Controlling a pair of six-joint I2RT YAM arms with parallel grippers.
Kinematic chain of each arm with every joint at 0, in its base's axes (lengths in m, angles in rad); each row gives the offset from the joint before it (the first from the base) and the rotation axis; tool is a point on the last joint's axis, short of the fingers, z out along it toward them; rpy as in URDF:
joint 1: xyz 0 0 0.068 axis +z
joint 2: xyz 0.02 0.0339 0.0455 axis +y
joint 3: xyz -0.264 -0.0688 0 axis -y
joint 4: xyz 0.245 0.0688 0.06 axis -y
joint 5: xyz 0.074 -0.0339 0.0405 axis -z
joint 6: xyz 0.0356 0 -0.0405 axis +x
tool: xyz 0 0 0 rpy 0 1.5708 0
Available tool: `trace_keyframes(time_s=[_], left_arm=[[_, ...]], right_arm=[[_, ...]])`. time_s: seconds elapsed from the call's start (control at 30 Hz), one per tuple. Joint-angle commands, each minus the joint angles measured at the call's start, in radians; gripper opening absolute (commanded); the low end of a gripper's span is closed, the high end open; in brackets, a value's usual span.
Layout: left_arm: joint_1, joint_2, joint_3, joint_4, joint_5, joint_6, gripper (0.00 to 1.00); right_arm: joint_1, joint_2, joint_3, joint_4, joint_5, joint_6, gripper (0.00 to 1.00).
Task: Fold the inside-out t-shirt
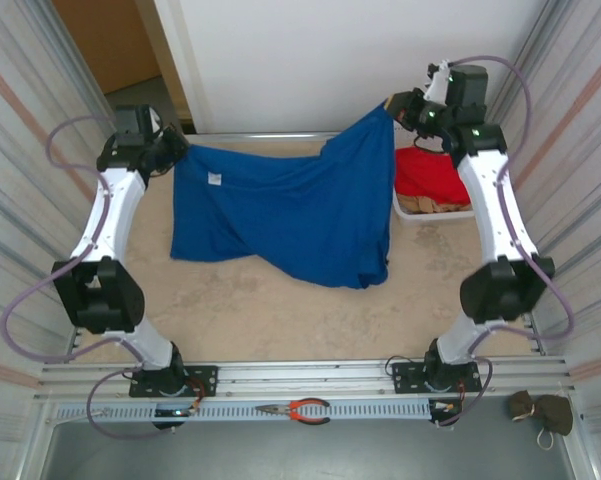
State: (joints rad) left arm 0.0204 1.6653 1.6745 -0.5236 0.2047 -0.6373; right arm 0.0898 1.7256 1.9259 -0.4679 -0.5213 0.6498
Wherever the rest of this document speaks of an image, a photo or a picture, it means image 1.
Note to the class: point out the blue t-shirt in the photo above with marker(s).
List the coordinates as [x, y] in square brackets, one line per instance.
[290, 215]

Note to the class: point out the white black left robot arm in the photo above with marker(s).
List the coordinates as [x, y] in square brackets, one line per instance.
[120, 200]

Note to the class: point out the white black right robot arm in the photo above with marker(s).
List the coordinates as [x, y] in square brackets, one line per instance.
[495, 220]

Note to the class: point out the red cloth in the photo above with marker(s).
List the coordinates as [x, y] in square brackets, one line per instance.
[425, 175]

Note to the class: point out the tan cloth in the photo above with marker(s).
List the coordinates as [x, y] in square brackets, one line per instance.
[420, 204]

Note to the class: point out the brown wooden door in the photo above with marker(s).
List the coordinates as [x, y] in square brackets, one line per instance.
[105, 40]

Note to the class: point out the white plastic basket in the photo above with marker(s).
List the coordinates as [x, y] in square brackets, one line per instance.
[430, 216]

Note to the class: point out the small circuit board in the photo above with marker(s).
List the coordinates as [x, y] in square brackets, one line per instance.
[172, 413]

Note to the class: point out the small dark brown pouch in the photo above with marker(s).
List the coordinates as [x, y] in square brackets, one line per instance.
[521, 405]

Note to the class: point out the large dark brown pouch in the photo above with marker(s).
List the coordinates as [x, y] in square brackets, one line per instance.
[555, 412]

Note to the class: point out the white door frame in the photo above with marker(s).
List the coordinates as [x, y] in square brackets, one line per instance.
[182, 75]

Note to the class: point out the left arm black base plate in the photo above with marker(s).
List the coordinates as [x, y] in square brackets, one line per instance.
[207, 375]

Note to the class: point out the aluminium table frame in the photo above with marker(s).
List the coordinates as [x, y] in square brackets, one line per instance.
[300, 372]

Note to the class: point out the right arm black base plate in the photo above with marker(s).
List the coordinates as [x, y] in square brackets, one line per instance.
[405, 372]

